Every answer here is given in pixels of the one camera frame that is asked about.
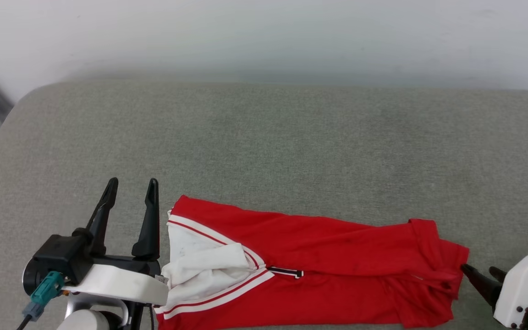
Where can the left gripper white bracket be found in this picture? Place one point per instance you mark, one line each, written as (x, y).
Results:
(122, 282)

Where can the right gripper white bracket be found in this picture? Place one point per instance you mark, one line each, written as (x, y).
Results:
(525, 284)

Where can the red white striped garment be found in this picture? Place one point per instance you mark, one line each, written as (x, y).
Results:
(337, 266)

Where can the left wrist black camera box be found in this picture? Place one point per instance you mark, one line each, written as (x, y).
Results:
(62, 256)

